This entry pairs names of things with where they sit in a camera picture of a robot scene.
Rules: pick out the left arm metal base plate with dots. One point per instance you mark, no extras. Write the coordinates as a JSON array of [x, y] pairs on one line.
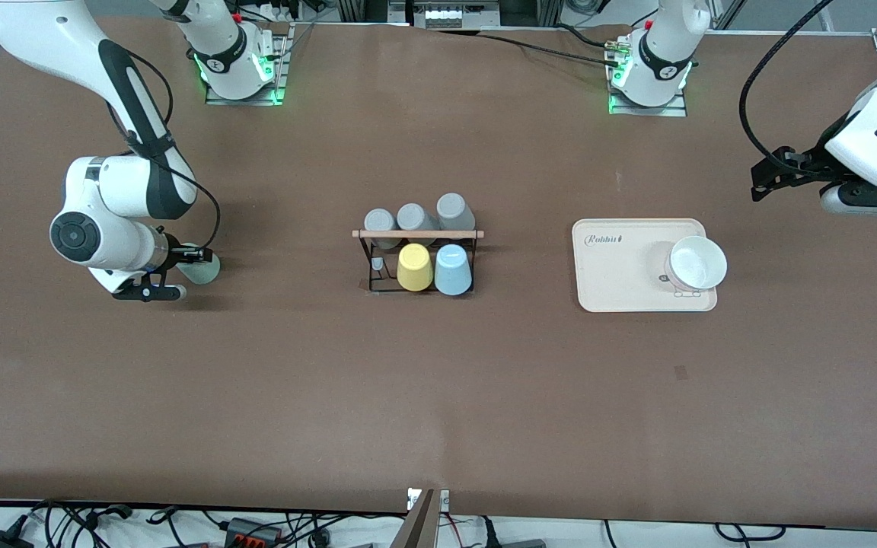
[[678, 109]]

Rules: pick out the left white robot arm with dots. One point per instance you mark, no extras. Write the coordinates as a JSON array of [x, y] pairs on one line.
[[667, 53]]

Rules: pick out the grey plastic cup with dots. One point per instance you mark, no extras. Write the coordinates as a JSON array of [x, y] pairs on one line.
[[416, 217], [455, 211], [380, 224]]

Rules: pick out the white bowl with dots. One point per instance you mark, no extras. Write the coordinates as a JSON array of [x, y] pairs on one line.
[[697, 262]]

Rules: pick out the light blue plastic cup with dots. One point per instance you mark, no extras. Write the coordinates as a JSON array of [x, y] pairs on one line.
[[453, 270]]

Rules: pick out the mint green plastic cup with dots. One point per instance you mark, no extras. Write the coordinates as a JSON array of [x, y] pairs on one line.
[[206, 272]]

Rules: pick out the yellow plastic cup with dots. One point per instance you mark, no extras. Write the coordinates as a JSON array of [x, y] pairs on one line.
[[415, 268]]

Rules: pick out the grey metal bracket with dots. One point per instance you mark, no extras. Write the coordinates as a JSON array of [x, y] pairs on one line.
[[419, 525]]

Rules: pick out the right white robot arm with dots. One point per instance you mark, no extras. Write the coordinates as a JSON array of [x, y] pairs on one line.
[[126, 183]]

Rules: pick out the beige rectangular tray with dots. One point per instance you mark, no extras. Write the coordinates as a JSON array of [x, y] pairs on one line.
[[613, 274]]

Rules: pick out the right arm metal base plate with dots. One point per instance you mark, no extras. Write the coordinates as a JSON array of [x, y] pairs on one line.
[[279, 76]]

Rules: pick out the black power adapter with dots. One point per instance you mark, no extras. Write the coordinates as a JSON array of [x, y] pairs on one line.
[[1, 540]]

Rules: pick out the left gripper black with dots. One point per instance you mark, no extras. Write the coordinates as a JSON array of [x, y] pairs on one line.
[[810, 163]]

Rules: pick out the black red power strip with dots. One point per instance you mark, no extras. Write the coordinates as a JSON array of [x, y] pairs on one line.
[[252, 530]]

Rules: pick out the white power strip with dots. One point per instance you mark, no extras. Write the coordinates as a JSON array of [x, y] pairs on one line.
[[457, 15]]

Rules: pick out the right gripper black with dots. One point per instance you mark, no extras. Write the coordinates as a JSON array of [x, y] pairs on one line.
[[173, 250]]

